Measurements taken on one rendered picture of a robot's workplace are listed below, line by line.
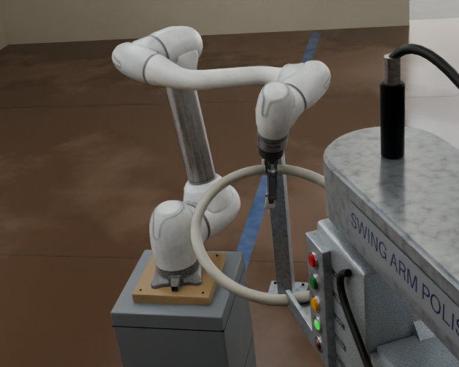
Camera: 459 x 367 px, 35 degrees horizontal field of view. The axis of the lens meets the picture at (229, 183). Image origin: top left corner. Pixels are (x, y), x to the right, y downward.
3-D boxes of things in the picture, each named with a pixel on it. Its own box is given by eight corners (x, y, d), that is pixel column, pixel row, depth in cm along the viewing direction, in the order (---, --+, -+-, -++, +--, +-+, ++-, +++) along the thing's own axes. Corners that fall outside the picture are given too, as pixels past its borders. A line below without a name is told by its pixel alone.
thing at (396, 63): (409, 156, 122) (409, 57, 113) (387, 162, 121) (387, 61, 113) (397, 148, 125) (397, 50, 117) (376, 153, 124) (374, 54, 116)
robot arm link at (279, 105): (277, 148, 200) (304, 122, 207) (280, 107, 189) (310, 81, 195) (246, 130, 205) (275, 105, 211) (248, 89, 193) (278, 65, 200)
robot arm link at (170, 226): (144, 263, 257) (135, 210, 247) (180, 239, 269) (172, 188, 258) (176, 277, 247) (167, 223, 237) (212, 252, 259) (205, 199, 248)
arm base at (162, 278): (148, 296, 249) (146, 282, 246) (156, 259, 268) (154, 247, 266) (201, 292, 248) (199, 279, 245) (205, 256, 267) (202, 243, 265)
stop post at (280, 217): (308, 284, 385) (295, 93, 335) (302, 306, 368) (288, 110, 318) (272, 282, 390) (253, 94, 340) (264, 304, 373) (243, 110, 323)
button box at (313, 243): (341, 368, 145) (335, 249, 131) (328, 371, 144) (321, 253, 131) (324, 344, 151) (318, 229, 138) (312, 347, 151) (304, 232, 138)
